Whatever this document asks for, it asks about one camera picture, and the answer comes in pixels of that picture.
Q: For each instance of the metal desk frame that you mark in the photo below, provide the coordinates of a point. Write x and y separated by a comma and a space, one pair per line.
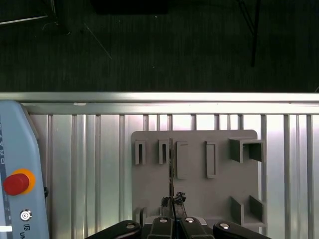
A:
25, 20

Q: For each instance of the black pole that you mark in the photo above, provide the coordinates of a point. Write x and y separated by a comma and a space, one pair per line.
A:
254, 49

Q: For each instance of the grey plastic parts rack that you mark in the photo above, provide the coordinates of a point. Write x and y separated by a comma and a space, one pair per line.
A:
199, 194

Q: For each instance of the pale blue teach pendant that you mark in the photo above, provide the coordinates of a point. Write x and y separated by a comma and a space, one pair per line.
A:
22, 139

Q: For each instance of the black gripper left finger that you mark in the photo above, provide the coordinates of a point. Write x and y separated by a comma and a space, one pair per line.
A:
159, 229

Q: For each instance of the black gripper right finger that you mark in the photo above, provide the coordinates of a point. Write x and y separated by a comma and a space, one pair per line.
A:
192, 229

